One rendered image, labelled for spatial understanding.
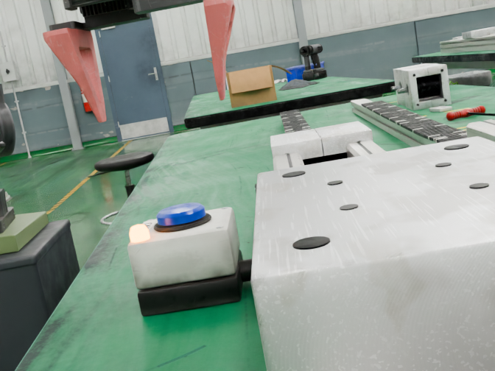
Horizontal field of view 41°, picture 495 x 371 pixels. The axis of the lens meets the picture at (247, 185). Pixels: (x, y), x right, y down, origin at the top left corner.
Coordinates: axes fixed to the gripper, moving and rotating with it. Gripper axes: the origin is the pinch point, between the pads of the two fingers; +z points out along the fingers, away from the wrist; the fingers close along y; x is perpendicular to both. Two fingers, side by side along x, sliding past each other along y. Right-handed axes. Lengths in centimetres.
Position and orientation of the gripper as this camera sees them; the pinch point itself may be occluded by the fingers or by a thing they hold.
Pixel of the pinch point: (160, 100)
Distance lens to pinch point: 52.7
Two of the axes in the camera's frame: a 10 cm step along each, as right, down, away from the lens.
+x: 0.3, -1.8, 9.8
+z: 1.8, 9.7, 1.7
